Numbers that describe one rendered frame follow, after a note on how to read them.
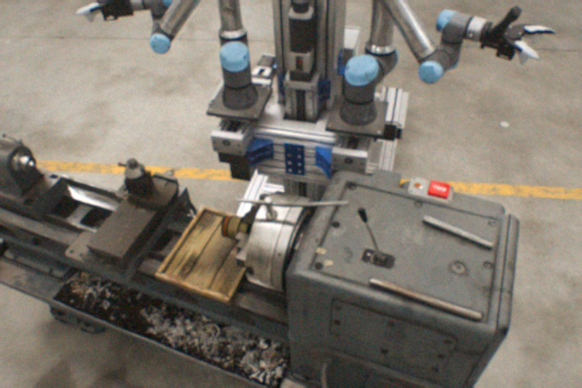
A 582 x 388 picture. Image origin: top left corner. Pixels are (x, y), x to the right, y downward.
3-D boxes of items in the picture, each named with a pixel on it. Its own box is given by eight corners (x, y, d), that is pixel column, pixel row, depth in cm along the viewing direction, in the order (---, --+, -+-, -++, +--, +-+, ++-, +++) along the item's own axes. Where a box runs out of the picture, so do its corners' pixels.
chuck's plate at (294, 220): (318, 229, 176) (313, 180, 151) (287, 307, 161) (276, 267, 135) (309, 227, 177) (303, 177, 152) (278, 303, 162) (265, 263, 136)
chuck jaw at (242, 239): (269, 239, 155) (254, 266, 146) (270, 249, 158) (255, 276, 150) (239, 230, 158) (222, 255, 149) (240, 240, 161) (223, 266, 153)
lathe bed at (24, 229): (333, 280, 193) (335, 252, 180) (305, 353, 172) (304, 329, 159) (40, 186, 237) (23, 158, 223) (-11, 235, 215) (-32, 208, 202)
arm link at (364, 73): (338, 95, 182) (339, 64, 172) (355, 79, 189) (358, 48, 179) (365, 106, 177) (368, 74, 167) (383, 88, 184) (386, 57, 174)
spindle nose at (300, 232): (320, 236, 169) (318, 205, 151) (300, 289, 158) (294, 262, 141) (313, 235, 170) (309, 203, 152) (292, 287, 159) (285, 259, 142)
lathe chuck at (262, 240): (309, 227, 177) (303, 177, 152) (278, 303, 162) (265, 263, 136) (287, 221, 180) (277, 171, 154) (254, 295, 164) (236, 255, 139)
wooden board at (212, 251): (271, 230, 188) (270, 224, 185) (229, 307, 165) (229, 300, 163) (204, 210, 197) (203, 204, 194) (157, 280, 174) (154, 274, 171)
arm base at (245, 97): (229, 87, 206) (226, 67, 199) (262, 91, 203) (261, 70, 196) (216, 107, 196) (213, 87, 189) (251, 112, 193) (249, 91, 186)
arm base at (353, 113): (342, 100, 196) (343, 80, 189) (378, 105, 193) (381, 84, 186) (335, 123, 186) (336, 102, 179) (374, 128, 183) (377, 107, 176)
